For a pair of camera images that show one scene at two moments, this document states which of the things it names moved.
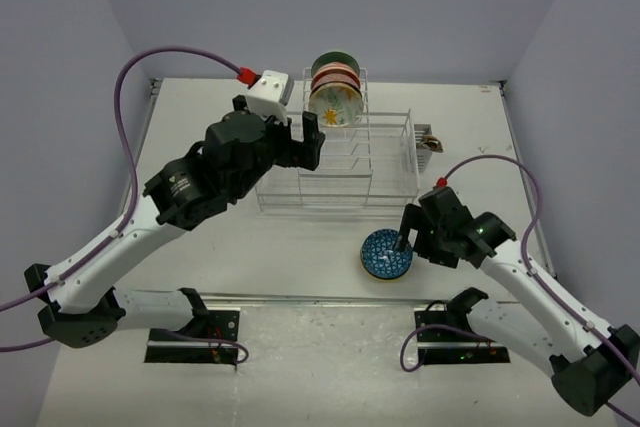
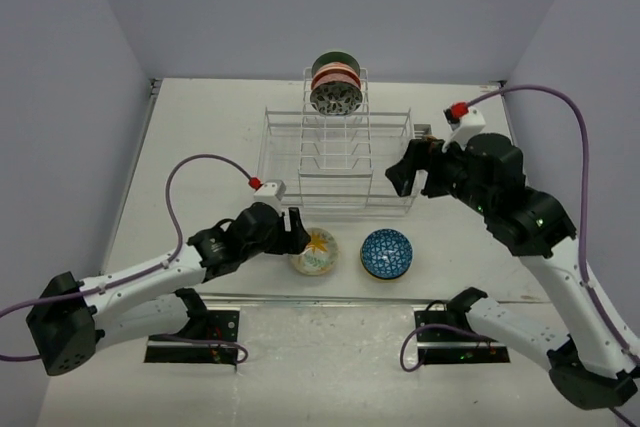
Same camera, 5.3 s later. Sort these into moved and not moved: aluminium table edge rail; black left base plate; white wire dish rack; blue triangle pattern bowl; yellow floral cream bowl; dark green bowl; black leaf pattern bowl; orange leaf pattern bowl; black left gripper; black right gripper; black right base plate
Moved: black leaf pattern bowl; black left gripper; yellow floral cream bowl; black right gripper
Not moved: dark green bowl; blue triangle pattern bowl; white wire dish rack; orange leaf pattern bowl; black right base plate; black left base plate; aluminium table edge rail
